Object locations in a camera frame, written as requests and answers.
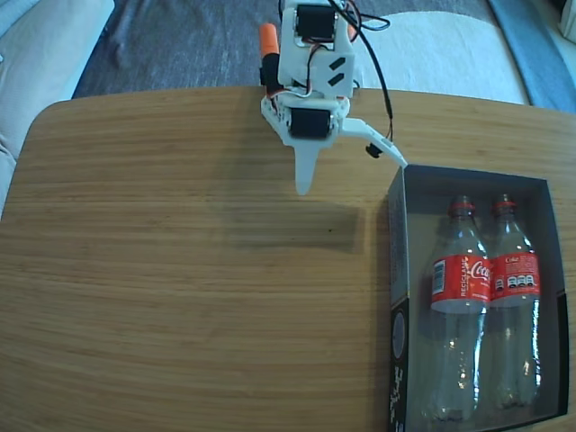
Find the clear bottle Coca-Cola logo label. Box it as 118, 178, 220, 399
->
420, 194, 495, 424

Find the clear bottle red label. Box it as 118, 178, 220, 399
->
488, 193, 542, 413

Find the grey cardboard box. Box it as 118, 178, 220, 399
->
386, 164, 567, 432

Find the orange and black clamp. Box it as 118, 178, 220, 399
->
258, 22, 283, 98

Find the dark grey rug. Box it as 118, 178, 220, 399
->
71, 0, 500, 100

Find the white cloth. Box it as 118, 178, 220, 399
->
355, 11, 528, 105

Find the grey-blue fabric strip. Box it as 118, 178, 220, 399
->
488, 0, 576, 113

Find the white sofa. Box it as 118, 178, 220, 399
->
0, 0, 116, 221

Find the pale cushion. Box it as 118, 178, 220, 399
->
557, 0, 576, 44

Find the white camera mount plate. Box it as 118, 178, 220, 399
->
341, 117, 410, 170

